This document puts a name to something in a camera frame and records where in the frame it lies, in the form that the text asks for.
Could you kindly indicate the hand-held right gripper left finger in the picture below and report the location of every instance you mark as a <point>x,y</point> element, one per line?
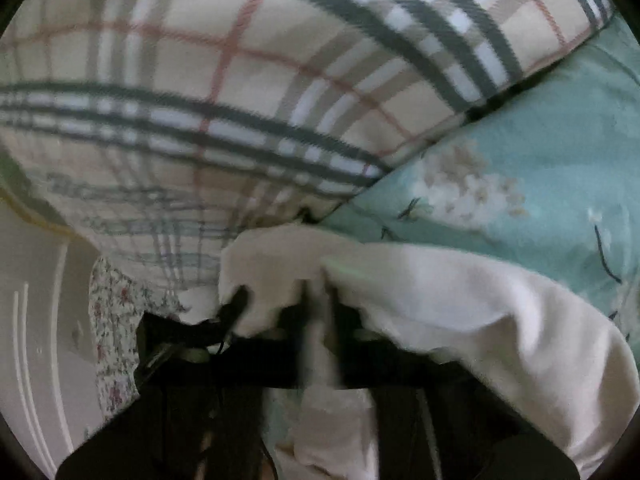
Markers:
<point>292,340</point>

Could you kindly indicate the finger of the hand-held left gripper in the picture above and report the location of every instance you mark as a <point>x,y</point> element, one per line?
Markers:
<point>237,307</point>

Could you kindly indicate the red floral pillow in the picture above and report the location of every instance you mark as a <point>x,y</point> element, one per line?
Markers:
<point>115,340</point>

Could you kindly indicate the plaid pillow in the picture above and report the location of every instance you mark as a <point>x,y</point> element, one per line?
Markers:
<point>250,85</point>

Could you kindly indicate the white cabinet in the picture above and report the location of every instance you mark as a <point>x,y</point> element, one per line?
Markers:
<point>40,340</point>

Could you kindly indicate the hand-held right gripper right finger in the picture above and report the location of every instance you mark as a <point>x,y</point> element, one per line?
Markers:
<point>347,345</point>

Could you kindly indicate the large white garment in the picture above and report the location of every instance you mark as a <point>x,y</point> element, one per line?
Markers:
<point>500,320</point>

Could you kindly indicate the teal floral bed sheet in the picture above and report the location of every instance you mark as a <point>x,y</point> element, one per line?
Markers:
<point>550,160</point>

